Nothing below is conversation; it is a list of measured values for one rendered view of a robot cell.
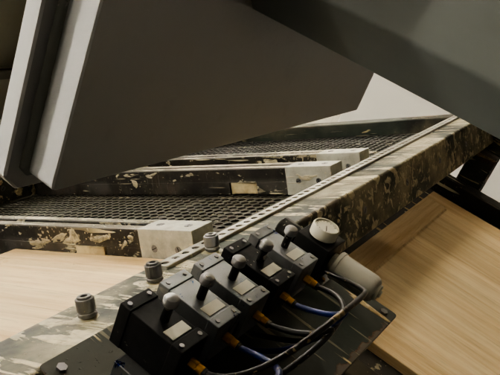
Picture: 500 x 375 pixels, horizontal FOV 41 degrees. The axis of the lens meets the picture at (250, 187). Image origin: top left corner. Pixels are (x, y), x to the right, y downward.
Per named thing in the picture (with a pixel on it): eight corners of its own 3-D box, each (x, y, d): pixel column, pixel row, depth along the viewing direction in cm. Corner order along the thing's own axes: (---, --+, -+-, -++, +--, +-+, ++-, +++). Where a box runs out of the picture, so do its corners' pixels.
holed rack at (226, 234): (167, 269, 99) (167, 265, 99) (152, 268, 101) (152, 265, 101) (469, 112, 232) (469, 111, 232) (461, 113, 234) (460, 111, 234)
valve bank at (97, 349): (252, 424, 56) (62, 266, 65) (202, 524, 63) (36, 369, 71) (437, 245, 96) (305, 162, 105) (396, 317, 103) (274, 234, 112)
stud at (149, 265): (156, 285, 93) (152, 265, 92) (143, 284, 94) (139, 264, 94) (167, 279, 95) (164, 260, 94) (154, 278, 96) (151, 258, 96)
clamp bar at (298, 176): (329, 196, 154) (318, 94, 150) (10, 196, 220) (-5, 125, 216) (348, 187, 162) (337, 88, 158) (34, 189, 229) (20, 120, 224)
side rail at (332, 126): (452, 148, 231) (450, 117, 229) (203, 158, 292) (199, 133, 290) (459, 143, 237) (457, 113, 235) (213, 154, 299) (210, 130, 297)
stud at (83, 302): (87, 322, 82) (82, 300, 82) (74, 320, 84) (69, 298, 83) (102, 315, 84) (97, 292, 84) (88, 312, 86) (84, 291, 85)
